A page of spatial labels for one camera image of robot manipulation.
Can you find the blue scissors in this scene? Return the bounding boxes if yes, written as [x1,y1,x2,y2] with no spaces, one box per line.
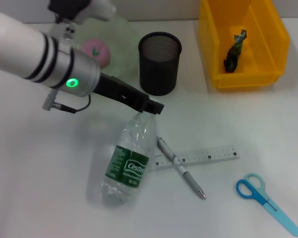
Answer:
[235,173,298,237]

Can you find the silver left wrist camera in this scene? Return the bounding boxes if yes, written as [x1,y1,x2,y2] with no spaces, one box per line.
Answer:
[48,0,117,43]

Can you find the yellow plastic bin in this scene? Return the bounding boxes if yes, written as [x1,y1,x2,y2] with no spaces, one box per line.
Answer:
[197,0,291,90]

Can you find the left gripper cable plug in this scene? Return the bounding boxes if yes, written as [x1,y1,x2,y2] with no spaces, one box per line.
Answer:
[41,88,92,114]

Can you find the green glass fruit plate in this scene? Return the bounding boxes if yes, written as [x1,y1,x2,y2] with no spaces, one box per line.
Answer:
[72,14,140,80]

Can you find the dark green drill bit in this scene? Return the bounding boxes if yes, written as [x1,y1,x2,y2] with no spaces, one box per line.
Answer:
[223,29,248,73]

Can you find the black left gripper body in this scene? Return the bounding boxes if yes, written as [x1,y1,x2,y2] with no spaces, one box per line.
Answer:
[92,72,152,113]

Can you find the grey white pen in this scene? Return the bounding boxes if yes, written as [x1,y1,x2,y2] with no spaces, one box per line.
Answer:
[155,135,207,200]

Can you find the clear plastic ruler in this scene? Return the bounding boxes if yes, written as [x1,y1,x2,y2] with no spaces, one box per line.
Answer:
[153,145,240,171]

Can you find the black mesh pen holder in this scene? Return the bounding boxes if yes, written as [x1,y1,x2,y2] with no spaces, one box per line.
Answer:
[138,31,183,97]

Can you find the clear water bottle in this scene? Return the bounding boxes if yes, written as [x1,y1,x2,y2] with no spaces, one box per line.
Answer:
[100,111,156,206]

